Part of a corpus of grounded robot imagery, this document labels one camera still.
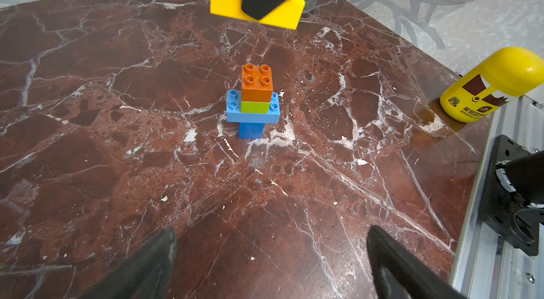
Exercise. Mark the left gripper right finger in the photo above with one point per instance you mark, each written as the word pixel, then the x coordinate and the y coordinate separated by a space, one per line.
pixel 397 273

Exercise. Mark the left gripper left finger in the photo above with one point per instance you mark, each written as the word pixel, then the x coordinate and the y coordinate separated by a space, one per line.
pixel 146 274

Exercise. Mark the orange small lego brick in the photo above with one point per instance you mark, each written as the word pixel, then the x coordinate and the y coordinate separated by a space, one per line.
pixel 257 83

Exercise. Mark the green small lego brick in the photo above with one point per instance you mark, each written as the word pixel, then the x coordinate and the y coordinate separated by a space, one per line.
pixel 255 107

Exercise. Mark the light blue long lego brick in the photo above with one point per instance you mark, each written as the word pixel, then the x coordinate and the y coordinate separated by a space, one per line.
pixel 234 106

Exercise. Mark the dark blue small lego brick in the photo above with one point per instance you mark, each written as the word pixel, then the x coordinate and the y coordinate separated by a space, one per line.
pixel 251 131

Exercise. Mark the yellow bottle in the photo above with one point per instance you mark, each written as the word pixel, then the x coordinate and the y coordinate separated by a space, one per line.
pixel 505 75

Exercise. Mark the aluminium front rail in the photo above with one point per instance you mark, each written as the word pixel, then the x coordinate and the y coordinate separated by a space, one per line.
pixel 500 253

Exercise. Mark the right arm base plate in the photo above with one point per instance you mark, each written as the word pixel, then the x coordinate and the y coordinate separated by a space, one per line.
pixel 512 202

